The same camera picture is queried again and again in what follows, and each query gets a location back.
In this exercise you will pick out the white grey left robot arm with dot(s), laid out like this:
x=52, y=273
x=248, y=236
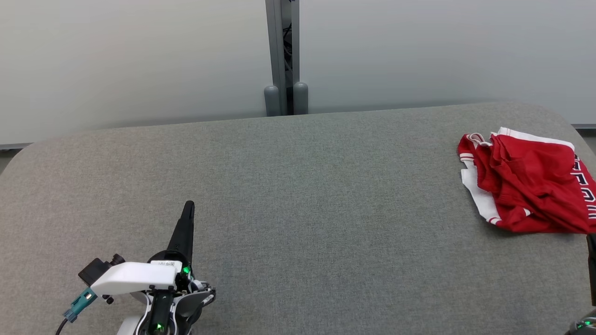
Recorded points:
x=160, y=307

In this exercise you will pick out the red white-sleeved t-shirt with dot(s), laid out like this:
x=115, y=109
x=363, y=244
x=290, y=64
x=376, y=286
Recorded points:
x=479, y=195

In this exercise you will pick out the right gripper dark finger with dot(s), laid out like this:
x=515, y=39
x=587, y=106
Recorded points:
x=592, y=270

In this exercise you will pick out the grey fabric sofa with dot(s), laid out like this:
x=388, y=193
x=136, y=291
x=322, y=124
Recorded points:
x=302, y=209

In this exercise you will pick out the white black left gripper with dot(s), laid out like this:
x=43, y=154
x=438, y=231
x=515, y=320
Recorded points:
x=135, y=277

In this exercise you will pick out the dark grey partition post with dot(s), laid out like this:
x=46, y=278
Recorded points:
x=277, y=46

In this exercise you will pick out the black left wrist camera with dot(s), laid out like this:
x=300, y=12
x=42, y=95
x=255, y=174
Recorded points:
x=93, y=271

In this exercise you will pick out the grey rounded post foot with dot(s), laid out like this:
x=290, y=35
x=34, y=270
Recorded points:
x=272, y=102
x=301, y=100

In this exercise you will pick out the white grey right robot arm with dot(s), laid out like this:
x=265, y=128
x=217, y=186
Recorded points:
x=584, y=325

